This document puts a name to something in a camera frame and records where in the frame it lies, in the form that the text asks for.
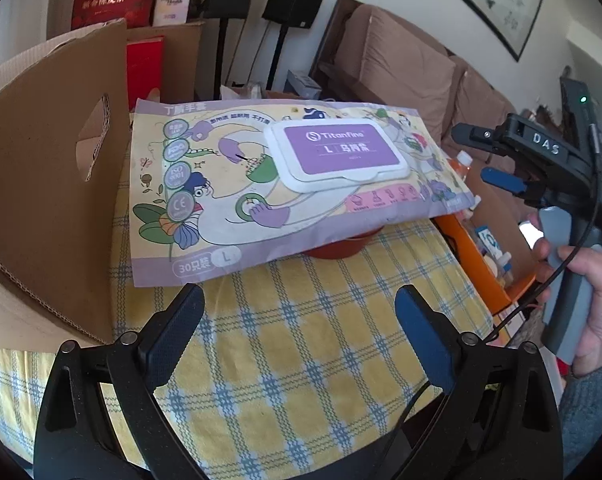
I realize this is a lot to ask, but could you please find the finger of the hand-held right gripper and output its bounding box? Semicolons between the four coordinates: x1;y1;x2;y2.
451;122;512;153
481;166;538;207

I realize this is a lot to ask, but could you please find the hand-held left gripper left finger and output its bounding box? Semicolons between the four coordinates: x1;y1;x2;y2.
32;283;206;480

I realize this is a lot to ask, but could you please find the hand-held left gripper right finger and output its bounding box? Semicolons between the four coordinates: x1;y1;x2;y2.
394;284;564;480

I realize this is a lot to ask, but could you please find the purple illustrated glove packet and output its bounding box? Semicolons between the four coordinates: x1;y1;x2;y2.
131;97;482;288

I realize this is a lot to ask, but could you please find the person's right forearm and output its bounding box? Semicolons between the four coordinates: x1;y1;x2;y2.
558;357;602;480

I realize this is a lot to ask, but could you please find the orange bottle white cap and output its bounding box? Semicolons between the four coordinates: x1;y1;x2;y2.
448;150;482;186

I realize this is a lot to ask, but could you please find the small brown sofa cushion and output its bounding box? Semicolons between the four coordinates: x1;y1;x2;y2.
451;67;519;136

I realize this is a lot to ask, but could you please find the blue and white packet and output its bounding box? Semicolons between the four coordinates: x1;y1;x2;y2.
476;227;504;261

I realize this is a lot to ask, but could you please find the orange box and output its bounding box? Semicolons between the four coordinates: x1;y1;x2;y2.
433;210;539;311

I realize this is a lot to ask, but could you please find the large brown sofa cushion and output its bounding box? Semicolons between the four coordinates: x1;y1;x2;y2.
348;5;456;136

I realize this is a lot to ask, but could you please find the red bowl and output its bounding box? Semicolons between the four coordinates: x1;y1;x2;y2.
303;225;384;261

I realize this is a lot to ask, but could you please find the yellow plaid tablecloth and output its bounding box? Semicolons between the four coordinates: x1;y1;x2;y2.
0;110;496;480

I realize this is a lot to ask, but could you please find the brown sofa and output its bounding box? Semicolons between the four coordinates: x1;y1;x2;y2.
308;0;562;201

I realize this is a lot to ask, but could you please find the small white box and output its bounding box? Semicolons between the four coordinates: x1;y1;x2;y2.
286;70;324;100

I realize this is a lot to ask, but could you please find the brown cardboard box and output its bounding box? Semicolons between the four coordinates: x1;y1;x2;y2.
0;17;207;346

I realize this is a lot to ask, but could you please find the black speaker stand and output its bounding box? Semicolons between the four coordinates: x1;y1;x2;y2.
221;17;232;88
268;22;288;91

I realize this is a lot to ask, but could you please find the red box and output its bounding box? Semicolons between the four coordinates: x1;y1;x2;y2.
126;36;166;111

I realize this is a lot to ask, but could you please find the black cable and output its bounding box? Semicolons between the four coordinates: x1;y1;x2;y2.
376;120;602;480

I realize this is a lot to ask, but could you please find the framed wall painting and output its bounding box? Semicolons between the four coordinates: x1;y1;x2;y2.
413;0;546;62

